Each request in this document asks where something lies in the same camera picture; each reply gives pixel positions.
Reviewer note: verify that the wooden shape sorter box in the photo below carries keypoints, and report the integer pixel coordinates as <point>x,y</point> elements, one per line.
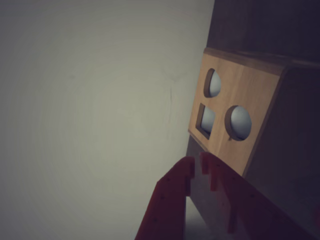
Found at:
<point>237,82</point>

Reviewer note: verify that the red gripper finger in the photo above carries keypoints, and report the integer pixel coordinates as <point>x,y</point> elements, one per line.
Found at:
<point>252,215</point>
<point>170,200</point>

